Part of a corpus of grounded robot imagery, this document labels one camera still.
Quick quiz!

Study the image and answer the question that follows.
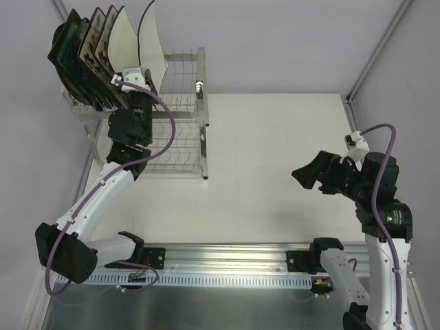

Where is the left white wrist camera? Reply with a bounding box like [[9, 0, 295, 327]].
[[111, 67, 152, 93]]

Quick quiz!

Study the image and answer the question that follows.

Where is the aluminium frame rail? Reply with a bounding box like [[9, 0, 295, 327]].
[[41, 240, 413, 278]]

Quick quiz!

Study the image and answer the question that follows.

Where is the purple cable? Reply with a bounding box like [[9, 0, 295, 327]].
[[288, 124, 403, 330], [44, 80, 176, 306]]

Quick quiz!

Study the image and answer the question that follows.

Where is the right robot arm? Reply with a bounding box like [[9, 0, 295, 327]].
[[286, 151, 413, 329]]

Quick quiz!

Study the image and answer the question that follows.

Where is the cream floral square plate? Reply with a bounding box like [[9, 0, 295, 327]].
[[78, 8, 105, 78]]

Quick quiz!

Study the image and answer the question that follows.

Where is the round silver-rimmed cream plate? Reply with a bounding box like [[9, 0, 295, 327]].
[[49, 23, 91, 105]]

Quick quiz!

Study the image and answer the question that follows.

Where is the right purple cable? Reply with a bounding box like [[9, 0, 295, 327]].
[[288, 124, 403, 330]]

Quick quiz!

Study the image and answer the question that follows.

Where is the white slotted cable duct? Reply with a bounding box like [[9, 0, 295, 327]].
[[54, 273, 314, 289]]

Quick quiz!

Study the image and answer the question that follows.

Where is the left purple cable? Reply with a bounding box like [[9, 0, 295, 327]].
[[44, 80, 176, 306]]

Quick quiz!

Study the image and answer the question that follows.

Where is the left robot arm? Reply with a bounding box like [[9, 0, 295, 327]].
[[35, 67, 170, 287]]

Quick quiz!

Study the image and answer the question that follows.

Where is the stainless steel dish rack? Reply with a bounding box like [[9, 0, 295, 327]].
[[61, 47, 210, 180]]

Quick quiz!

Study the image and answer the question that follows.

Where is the dark square teal-centre plate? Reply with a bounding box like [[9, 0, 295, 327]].
[[47, 10, 103, 111]]

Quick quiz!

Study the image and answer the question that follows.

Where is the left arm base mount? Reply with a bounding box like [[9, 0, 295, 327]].
[[142, 246, 166, 270]]

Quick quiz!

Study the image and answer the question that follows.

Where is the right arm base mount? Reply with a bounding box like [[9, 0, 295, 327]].
[[285, 250, 322, 275]]

